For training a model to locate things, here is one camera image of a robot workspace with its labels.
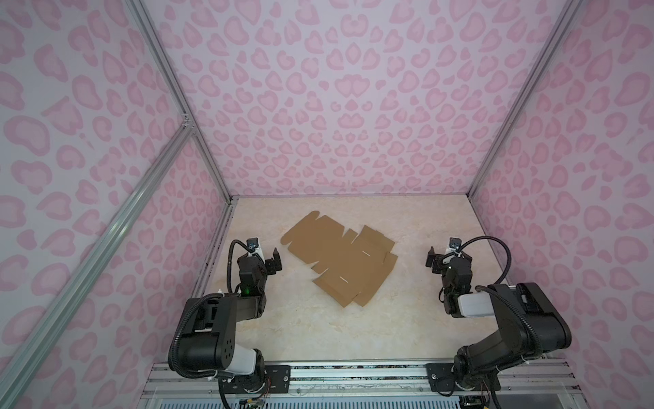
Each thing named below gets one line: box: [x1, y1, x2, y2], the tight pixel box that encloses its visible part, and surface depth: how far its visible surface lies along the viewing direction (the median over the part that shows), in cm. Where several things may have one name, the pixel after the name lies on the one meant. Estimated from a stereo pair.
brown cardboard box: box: [281, 210, 398, 309], surface depth 102 cm
